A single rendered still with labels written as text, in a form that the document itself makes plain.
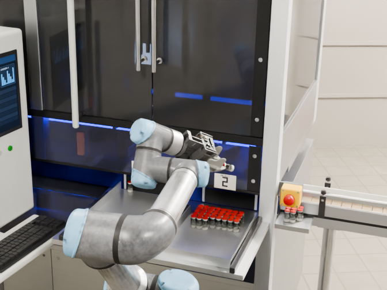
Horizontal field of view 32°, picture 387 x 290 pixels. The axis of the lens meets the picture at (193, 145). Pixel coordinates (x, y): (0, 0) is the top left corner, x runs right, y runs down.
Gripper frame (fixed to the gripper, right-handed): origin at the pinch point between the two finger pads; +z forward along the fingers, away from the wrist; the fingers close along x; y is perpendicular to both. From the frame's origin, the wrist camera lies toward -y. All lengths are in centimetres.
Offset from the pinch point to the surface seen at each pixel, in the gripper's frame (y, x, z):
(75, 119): -47, 49, -19
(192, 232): -35.3, -0.1, 18.3
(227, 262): -19.6, -21.9, 14.4
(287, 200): -6.4, 1.5, 40.5
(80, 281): -107, 17, 19
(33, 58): -47, 75, -35
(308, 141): -27, 70, 110
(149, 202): -53, 24, 17
